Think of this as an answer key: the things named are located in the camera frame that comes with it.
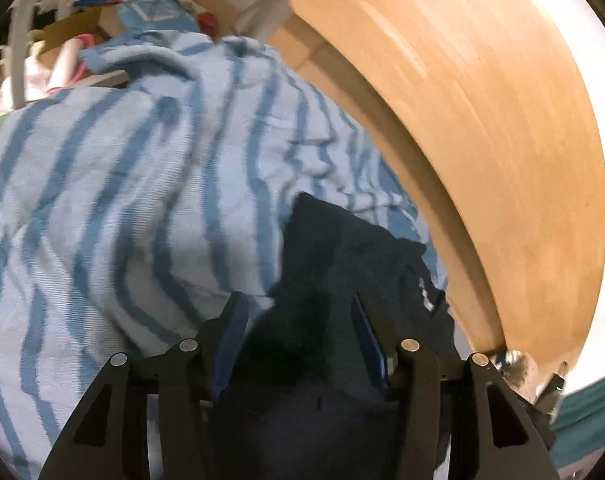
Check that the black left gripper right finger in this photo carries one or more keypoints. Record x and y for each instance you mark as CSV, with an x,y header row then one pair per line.
x,y
460,406

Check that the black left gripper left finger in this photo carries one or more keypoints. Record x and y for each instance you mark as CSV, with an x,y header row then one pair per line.
x,y
105,437

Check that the dark navy knit garment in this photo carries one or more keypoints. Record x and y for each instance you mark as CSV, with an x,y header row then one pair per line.
x,y
299,404

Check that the teal curtain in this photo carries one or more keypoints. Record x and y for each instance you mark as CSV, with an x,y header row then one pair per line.
x,y
580,425

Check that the blue white striped blanket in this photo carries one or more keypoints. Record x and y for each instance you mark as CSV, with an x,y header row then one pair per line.
x,y
128,216

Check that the wooden headboard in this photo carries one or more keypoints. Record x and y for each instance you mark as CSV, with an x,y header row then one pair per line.
x,y
481,110

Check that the cluttered cardboard box pile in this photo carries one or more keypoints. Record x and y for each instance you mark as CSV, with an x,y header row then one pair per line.
x,y
97,30

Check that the gripper-mounted camera box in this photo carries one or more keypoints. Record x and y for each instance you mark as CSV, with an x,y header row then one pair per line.
x,y
549,399

